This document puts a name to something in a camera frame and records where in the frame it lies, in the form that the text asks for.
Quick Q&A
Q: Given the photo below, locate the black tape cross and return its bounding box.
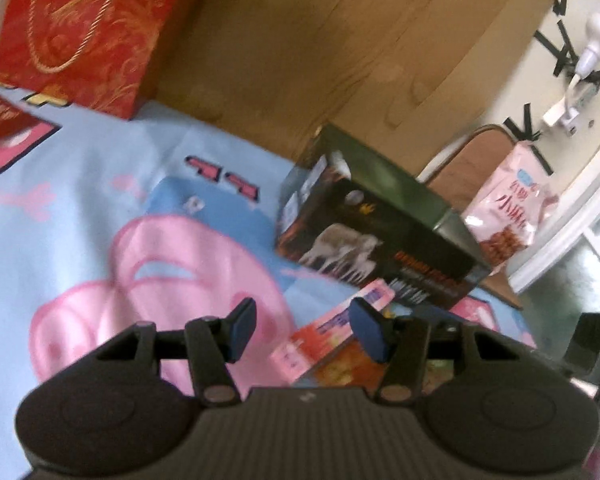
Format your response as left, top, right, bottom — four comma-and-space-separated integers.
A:
534, 20, 600, 82
503, 103, 554, 177

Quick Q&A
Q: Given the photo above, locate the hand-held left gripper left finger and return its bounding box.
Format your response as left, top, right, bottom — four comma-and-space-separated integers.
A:
96, 297, 258, 407

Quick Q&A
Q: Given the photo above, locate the red gift bag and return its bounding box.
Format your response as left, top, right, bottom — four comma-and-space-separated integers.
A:
0, 0, 216, 121

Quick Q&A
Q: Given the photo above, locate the pink and white snack bag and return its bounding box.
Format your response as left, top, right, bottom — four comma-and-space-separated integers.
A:
461, 141, 556, 267

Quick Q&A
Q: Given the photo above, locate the black box with animal print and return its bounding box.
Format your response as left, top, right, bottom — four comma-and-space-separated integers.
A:
275, 124, 492, 311

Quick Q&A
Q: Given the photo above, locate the white plug adapter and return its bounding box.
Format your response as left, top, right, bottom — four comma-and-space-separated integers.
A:
542, 77, 598, 135

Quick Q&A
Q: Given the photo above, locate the printed cartoon blanket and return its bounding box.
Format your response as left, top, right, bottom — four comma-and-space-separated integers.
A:
0, 57, 538, 480

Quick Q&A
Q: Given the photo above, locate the wooden headboard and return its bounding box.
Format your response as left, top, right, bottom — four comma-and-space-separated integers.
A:
155, 0, 553, 178

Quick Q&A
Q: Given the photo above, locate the small red packet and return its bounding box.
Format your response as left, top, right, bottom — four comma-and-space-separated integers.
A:
0, 94, 37, 142

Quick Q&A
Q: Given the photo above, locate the pink orange box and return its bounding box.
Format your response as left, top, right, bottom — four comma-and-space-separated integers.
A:
270, 280, 393, 386

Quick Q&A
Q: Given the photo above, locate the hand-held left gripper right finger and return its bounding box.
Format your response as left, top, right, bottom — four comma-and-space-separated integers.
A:
349, 297, 528, 405

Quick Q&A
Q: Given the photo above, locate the white window frame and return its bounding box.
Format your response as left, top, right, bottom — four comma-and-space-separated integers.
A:
507, 125, 600, 295

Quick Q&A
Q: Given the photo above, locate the brown wooden chair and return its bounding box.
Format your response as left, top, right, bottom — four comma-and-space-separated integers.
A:
416, 124, 523, 310

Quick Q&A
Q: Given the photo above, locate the orange snack packet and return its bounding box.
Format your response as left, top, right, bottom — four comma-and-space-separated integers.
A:
312, 342, 396, 388

